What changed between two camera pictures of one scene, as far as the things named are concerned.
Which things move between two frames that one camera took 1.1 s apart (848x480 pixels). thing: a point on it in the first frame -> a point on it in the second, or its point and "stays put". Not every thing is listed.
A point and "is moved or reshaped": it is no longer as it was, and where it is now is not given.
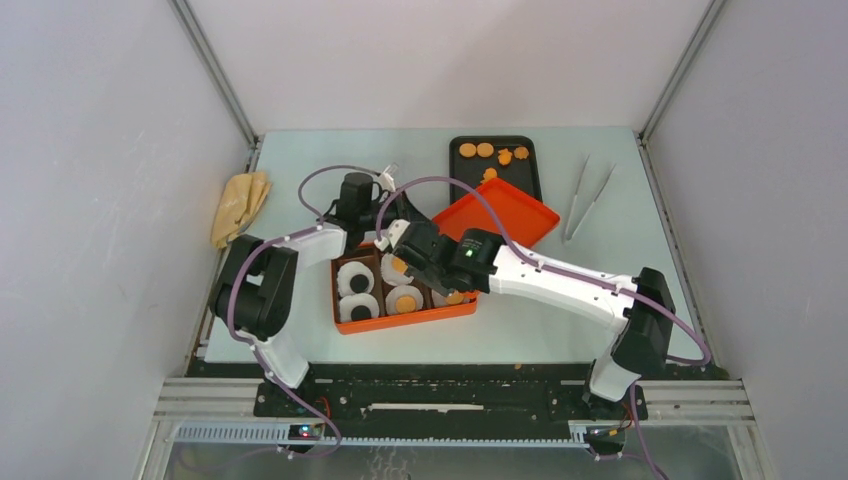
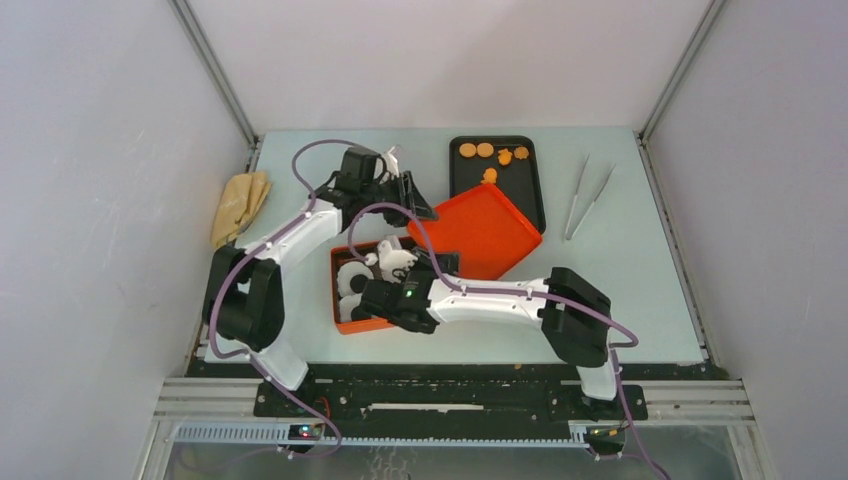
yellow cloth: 238,204 stays put
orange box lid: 527,220 is moved or reshaped
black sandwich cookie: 359,283 stays put
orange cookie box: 370,292 stays put
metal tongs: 571,211 stays put
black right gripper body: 436,281 -> 423,265
